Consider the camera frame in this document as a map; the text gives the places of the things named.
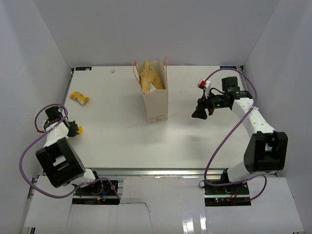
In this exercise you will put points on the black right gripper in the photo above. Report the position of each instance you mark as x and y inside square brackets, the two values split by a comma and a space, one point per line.
[203, 104]

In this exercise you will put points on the blue table label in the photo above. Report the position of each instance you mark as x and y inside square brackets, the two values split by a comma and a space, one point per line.
[228, 67]
[83, 68]

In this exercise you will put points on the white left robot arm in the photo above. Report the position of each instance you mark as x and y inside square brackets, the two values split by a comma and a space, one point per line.
[57, 157]

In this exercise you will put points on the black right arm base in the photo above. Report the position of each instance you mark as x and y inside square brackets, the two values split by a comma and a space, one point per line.
[226, 196]

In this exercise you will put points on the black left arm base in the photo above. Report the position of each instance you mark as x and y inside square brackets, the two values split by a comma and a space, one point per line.
[100, 193]

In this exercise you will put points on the yellow candy bar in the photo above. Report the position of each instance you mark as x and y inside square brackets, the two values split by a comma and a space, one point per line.
[79, 130]

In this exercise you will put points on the blue table label right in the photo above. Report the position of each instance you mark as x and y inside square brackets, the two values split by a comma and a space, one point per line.
[228, 67]

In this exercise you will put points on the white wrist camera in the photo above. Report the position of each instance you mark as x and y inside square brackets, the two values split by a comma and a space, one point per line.
[43, 127]
[204, 85]

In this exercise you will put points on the yellow snack packet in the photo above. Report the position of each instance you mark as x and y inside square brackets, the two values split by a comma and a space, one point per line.
[78, 97]

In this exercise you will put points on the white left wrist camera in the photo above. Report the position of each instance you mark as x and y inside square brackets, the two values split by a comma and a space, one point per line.
[43, 127]

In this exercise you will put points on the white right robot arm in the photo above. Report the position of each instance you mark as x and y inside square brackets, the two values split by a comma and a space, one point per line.
[267, 148]

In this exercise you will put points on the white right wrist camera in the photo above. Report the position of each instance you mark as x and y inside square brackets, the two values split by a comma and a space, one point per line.
[204, 85]

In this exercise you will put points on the blue table label left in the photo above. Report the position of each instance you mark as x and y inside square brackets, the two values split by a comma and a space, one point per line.
[83, 68]

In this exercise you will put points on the large brown snack bag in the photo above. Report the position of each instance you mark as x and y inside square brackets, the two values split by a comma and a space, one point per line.
[150, 79]

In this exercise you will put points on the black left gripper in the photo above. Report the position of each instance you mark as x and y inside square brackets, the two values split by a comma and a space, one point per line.
[74, 126]

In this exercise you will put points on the beige paper bag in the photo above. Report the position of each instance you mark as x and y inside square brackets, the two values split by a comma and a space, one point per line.
[156, 102]

